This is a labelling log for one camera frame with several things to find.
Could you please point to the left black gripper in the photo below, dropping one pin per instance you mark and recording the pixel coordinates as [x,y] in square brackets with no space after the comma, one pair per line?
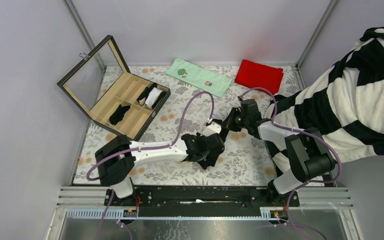
[198,136]

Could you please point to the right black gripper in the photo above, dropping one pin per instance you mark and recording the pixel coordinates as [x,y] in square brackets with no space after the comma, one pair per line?
[230,120]

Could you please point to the black garment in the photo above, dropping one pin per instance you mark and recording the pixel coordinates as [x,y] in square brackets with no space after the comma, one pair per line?
[214,146]

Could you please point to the black underwear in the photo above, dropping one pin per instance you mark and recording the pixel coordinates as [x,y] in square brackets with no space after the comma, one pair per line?
[118,115]

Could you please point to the black wooden compartment box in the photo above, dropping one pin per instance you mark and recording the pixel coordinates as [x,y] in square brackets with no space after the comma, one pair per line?
[102,81]

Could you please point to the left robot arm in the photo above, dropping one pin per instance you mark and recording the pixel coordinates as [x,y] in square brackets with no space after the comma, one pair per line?
[116,159]

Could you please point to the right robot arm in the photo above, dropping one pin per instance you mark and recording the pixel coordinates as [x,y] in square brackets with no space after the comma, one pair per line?
[308,154]

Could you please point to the red folded cloth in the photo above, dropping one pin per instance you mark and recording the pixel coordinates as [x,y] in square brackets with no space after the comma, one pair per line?
[251,75]

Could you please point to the light green printed cloth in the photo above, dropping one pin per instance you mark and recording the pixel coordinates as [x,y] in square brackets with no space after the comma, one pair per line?
[199,77]

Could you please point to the white rolled cloth in box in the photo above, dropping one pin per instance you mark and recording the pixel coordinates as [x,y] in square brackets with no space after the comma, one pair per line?
[152,97]

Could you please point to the black rolled sock in box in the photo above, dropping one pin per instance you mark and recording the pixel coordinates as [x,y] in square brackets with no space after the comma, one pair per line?
[141,99]

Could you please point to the black white checkered blanket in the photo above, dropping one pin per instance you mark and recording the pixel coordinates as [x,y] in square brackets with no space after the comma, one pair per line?
[346,103]

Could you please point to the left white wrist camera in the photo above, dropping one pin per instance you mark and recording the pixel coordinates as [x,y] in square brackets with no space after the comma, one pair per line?
[212,128]

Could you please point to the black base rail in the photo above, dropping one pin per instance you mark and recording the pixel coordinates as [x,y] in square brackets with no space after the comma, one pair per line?
[201,201]

